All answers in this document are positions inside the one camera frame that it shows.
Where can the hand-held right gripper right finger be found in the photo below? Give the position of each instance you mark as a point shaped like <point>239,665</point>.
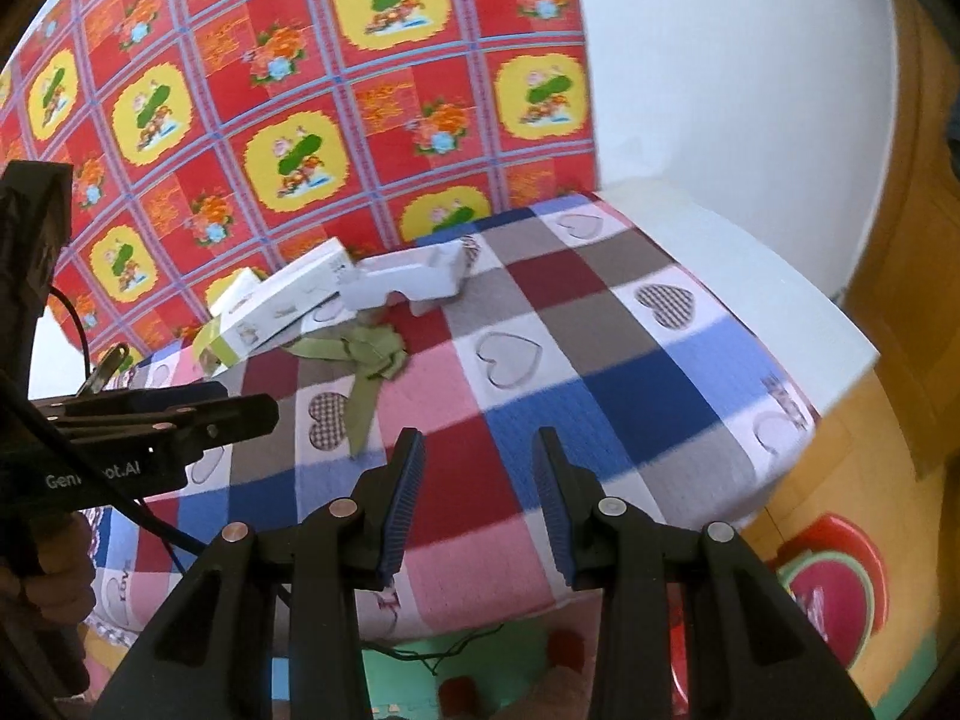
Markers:
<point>555,510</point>

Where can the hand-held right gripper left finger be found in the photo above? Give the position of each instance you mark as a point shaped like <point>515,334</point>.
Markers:
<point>401,510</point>

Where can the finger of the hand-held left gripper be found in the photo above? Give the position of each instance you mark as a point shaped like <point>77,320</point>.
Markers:
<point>240,416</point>
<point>150,399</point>

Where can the green ribbon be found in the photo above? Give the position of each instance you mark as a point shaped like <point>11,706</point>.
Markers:
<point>367,349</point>

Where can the long white green box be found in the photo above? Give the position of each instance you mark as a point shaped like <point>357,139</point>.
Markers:
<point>300,285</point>

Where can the green rimmed pink basin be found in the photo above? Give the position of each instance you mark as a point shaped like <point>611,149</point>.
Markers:
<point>825,592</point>

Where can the person's left hand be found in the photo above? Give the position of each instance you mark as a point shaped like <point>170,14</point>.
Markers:
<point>71,562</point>

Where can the short white green box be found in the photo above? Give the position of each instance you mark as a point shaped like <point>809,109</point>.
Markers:
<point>232,300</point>

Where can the red slipper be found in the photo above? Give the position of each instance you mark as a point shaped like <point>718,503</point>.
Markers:
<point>566,649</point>
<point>459,694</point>

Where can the white side table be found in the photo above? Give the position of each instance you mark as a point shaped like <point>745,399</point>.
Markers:
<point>750,285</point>

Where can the wooden door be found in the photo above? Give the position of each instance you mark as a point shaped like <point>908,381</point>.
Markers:
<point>922,240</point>

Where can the red floral wall cloth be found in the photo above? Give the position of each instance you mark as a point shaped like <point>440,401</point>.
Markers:
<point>465,37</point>

